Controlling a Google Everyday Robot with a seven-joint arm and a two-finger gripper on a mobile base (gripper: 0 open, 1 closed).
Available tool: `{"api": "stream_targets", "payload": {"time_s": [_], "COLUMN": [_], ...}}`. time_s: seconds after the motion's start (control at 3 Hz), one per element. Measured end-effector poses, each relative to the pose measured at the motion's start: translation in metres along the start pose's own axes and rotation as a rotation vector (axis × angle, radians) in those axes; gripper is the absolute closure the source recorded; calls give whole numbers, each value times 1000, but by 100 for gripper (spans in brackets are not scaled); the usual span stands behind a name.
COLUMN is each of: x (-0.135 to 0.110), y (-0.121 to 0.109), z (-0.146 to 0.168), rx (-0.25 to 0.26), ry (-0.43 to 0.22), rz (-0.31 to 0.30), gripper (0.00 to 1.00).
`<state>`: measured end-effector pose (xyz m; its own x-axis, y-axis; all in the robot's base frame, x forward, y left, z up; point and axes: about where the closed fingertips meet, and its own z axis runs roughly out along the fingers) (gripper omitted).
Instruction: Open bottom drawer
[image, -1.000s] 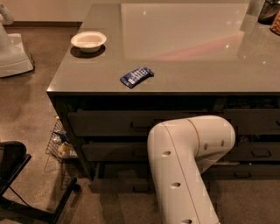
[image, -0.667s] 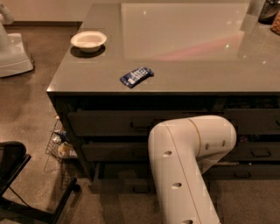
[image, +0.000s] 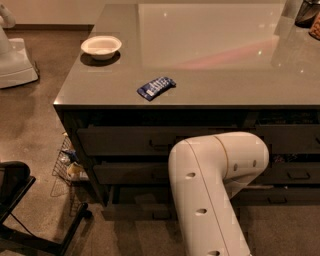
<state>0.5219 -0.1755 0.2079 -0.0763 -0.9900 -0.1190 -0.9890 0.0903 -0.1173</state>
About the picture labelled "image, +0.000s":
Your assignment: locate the wire basket with items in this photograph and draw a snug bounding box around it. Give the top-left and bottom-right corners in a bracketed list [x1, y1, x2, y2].
[50, 133, 87, 216]

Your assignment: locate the brown textured jar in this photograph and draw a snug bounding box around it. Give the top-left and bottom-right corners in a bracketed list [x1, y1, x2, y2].
[309, 12, 320, 40]

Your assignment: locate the dark grey drawer cabinet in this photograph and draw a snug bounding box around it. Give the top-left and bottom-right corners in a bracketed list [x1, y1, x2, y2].
[54, 0, 320, 210]

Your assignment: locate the blue snack packet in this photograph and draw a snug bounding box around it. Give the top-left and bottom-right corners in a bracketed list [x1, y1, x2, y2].
[137, 77, 176, 101]

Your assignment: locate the dark container on counter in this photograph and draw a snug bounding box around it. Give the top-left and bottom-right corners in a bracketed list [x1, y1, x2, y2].
[295, 0, 320, 28]

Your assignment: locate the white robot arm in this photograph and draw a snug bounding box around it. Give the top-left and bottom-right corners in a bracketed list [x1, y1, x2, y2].
[168, 132, 269, 256]

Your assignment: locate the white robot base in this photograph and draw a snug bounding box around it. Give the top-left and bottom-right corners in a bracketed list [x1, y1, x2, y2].
[0, 3, 39, 89]

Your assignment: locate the white paper bowl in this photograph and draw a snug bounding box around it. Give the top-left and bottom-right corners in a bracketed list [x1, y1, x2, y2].
[81, 36, 122, 60]

